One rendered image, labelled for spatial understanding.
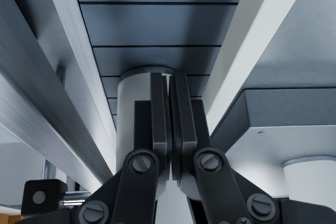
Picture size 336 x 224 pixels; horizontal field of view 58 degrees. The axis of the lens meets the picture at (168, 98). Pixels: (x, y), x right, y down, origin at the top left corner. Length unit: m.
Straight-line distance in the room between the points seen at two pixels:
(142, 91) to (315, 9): 0.15
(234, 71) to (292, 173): 0.43
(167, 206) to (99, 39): 0.10
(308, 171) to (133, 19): 0.45
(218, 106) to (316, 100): 0.23
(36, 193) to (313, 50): 0.28
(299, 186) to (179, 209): 0.40
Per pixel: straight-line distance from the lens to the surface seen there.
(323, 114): 0.41
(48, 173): 0.29
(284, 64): 0.34
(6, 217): 2.89
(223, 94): 0.18
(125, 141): 0.20
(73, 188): 0.64
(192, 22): 0.17
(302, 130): 0.40
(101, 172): 0.16
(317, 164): 0.57
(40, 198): 0.27
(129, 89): 0.21
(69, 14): 0.17
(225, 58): 0.16
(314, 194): 0.56
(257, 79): 0.36
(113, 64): 0.21
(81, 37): 0.19
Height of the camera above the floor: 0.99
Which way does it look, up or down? 24 degrees down
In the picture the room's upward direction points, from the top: 177 degrees clockwise
